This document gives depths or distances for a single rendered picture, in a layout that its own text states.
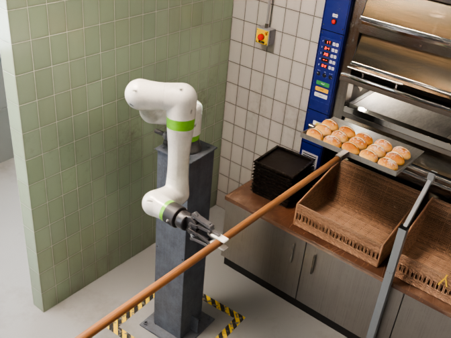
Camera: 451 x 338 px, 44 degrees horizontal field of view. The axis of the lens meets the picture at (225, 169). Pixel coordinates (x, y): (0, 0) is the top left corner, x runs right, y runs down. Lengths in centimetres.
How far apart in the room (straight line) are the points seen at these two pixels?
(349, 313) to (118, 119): 173
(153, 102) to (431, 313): 180
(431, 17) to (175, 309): 208
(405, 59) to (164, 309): 194
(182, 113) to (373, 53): 144
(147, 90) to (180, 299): 136
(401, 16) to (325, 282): 153
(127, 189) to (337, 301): 144
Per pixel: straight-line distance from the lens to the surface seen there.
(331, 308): 345
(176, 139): 226
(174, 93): 220
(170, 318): 333
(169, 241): 298
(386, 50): 329
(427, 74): 321
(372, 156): 287
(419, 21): 317
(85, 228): 346
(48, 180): 311
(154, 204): 228
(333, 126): 311
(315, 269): 336
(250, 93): 384
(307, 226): 335
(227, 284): 375
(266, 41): 358
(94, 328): 183
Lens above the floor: 253
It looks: 31 degrees down
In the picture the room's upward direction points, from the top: 5 degrees clockwise
